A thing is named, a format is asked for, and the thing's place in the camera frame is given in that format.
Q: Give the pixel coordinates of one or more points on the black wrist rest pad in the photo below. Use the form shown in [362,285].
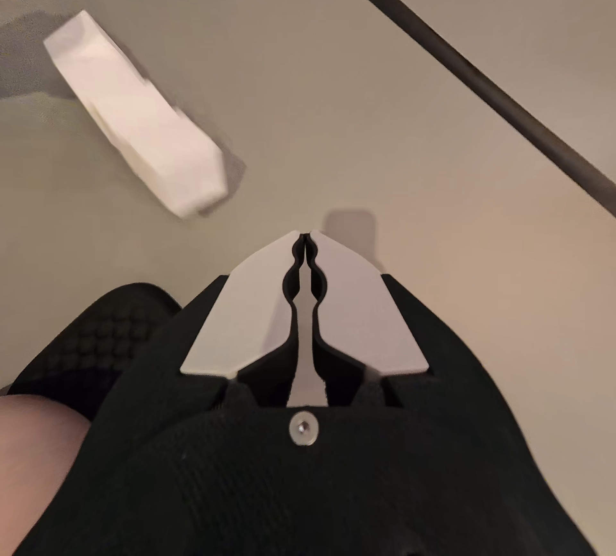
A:
[82,344]

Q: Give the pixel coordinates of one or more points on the person's right forearm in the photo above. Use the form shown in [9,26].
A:
[33,469]

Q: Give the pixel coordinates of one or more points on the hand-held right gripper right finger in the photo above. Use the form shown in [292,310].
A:
[370,320]

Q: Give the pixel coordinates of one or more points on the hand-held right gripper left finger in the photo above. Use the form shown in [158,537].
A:
[240,320]

